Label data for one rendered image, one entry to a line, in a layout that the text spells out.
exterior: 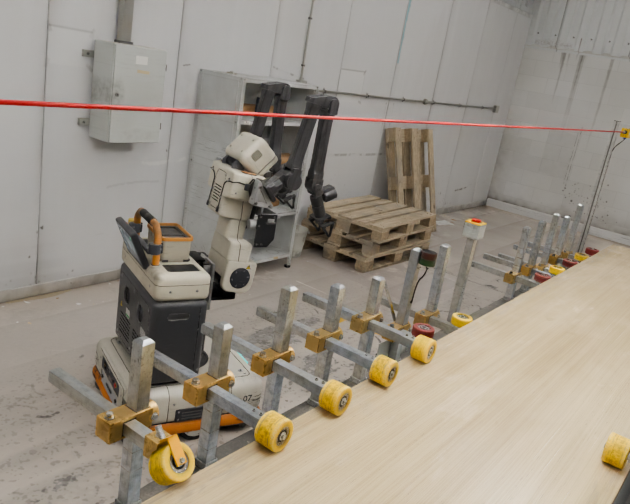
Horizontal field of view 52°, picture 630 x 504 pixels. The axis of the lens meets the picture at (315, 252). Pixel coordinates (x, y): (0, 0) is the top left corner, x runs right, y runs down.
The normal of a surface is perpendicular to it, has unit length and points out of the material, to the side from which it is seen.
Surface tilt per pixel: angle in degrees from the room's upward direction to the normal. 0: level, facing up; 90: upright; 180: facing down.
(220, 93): 90
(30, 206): 90
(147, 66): 90
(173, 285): 90
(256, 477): 0
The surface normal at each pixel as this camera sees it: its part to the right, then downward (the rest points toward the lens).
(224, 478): 0.17, -0.94
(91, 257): 0.79, 0.30
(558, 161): -0.59, 0.14
